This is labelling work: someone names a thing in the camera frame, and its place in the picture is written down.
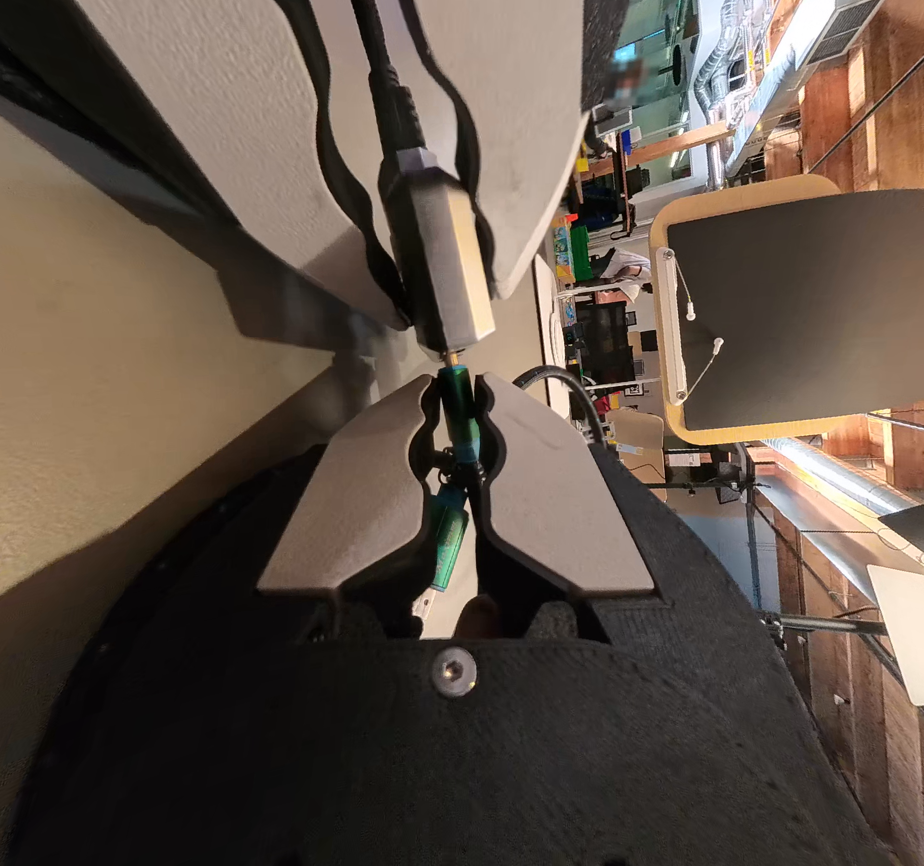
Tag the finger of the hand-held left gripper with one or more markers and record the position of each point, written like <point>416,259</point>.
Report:
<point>520,86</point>
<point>216,101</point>

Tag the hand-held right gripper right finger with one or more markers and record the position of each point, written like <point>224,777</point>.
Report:
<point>570,512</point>

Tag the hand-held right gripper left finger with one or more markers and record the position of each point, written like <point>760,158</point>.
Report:
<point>346,498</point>

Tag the beige chair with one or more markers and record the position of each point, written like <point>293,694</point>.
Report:
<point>642,440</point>

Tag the green box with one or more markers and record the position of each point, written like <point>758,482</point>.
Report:
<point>577,252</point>

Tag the silver ceiling ducts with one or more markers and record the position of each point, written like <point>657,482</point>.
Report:
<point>729,79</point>

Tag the metal light stand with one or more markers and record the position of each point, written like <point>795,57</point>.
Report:
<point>830,624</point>

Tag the dark lamp hood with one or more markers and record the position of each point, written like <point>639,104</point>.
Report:
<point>906,527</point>

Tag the white light panel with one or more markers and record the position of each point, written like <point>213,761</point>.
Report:
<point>901,635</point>

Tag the silver air duct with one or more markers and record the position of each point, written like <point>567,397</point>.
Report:
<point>830,469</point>

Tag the black board wooden frame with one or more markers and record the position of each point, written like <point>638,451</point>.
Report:
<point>794,303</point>

